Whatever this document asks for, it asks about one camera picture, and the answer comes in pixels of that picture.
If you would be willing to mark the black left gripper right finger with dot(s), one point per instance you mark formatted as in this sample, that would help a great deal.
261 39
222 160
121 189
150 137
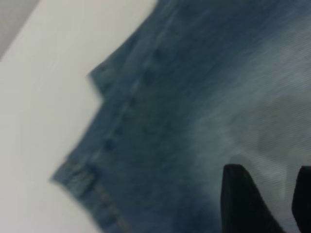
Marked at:
305 204

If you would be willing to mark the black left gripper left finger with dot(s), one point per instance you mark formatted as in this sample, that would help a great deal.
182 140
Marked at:
243 206

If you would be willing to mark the blue denim printed shorts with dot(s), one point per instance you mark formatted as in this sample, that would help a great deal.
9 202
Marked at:
170 97

